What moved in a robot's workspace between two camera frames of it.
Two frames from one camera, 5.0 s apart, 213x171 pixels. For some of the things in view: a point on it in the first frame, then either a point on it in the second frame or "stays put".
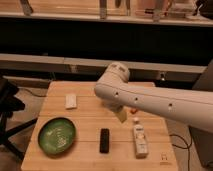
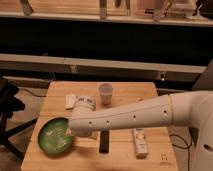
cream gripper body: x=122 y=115 to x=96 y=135
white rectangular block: x=70 y=101 stays put
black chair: x=9 y=104 stays put
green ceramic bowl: x=57 y=137 stays put
